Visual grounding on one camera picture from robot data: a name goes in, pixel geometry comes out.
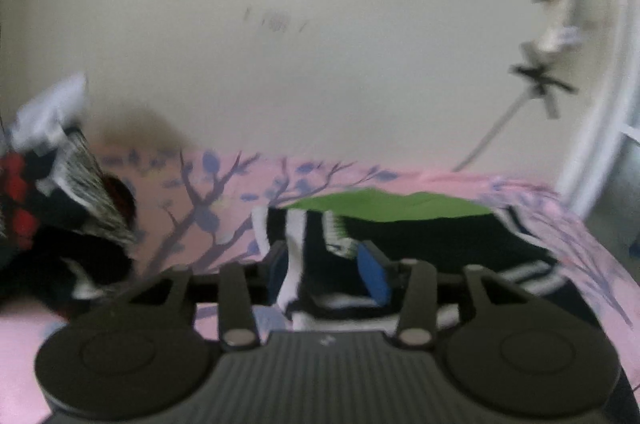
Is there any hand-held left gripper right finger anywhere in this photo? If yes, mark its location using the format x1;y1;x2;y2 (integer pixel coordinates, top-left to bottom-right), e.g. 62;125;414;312
357;240;537;349

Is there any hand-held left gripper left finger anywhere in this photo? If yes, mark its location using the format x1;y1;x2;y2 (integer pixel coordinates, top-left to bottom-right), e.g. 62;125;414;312
116;244;292;351

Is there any black garment with white stripes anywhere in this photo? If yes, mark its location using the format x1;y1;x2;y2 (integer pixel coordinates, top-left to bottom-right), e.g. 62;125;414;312
252;189;568;331

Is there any pile of dark clothes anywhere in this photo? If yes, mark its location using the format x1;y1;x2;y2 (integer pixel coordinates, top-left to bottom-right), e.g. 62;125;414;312
0;124;143;321

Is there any pink floral bedsheet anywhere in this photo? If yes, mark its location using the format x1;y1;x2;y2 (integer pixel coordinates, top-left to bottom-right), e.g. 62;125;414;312
0;146;638;424

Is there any white crumpled cloth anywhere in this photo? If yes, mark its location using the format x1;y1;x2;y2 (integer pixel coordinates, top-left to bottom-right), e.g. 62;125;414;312
9;73;90;151

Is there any grey power cable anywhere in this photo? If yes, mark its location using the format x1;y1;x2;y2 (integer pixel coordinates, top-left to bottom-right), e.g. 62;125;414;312
452;90;541;173

